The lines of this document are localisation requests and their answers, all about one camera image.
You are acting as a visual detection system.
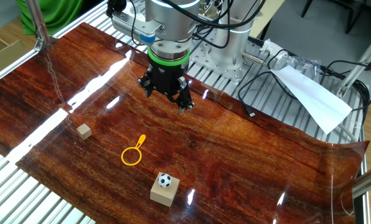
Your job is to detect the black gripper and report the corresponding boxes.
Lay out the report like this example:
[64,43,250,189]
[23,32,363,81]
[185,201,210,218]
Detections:
[138,57,195,115]

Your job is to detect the yellow bubble ring wand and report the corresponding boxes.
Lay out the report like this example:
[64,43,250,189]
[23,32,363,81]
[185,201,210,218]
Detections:
[120,134,147,167]

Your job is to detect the small soccer ball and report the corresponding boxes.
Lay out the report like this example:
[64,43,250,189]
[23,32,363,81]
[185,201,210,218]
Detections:
[157,173,172,189]

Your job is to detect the small wooden cube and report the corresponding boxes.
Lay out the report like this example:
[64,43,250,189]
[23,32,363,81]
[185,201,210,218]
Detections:
[76,123,93,141]

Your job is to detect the glossy wood-grain mat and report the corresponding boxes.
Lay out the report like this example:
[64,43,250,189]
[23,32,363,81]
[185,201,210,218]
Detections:
[0,21,370,224]

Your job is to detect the large wooden block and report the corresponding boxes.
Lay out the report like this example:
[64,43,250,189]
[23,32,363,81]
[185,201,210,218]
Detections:
[149,172,181,208]

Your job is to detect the crumpled white tissue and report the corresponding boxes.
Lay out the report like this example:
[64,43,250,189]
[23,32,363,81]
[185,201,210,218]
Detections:
[259,38,284,57]

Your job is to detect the green cloth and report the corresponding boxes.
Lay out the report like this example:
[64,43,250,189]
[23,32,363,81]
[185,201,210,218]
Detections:
[16,0,84,37]

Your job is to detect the clear plastic bag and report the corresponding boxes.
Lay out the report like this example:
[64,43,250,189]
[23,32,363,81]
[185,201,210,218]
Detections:
[268,49,323,83]

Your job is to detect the white paper sheet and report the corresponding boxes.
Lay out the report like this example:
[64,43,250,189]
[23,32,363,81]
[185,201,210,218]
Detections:
[270,65,353,135]

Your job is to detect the brown cardboard box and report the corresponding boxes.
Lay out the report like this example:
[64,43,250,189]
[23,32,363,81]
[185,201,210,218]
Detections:
[0,29,27,81]

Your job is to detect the black chair legs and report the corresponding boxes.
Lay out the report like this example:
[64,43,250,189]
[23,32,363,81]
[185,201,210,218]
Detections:
[300,0,371,35]

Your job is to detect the green flange adapter ring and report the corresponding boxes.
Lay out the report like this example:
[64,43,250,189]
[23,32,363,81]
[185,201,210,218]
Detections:
[147,45,191,67]

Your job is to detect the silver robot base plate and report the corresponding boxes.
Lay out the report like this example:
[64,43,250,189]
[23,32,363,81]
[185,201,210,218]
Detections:
[188,39,263,83]

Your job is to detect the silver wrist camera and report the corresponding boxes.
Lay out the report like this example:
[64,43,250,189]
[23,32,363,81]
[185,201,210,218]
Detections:
[110,11,162,44]

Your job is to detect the black USB cable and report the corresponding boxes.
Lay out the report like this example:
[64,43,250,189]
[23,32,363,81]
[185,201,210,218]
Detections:
[237,70,298,118]

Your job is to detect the silver cable connector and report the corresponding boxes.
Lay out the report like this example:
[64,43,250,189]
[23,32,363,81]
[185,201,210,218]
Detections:
[242,51,266,65]

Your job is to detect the aluminium frame post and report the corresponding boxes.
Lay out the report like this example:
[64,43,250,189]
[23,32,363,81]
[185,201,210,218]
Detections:
[25,0,57,52]
[336,30,371,98]
[352,161,371,200]

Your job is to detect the light grey cable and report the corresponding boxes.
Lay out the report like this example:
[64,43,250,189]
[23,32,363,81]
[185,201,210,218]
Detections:
[337,123,359,143]

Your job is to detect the black cable bundle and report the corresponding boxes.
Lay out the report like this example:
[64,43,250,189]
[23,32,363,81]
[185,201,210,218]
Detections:
[321,60,371,125]

